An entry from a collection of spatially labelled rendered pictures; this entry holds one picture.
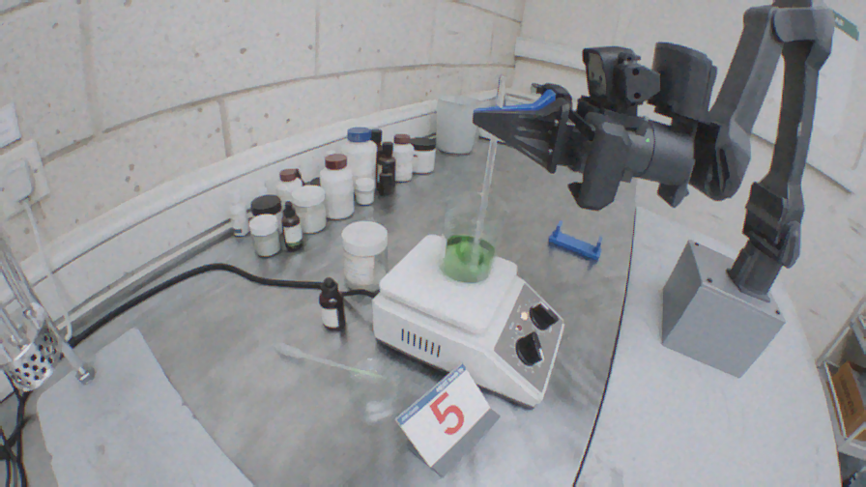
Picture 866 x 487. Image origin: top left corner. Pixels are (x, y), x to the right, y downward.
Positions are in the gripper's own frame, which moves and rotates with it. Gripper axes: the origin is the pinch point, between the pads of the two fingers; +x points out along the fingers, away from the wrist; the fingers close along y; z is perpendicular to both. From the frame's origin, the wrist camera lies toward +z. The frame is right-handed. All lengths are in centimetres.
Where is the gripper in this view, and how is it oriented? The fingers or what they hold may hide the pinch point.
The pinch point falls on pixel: (512, 121)
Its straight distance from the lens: 30.3
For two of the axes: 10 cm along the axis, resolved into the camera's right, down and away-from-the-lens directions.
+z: 0.8, -8.2, -5.6
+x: -9.9, -1.2, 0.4
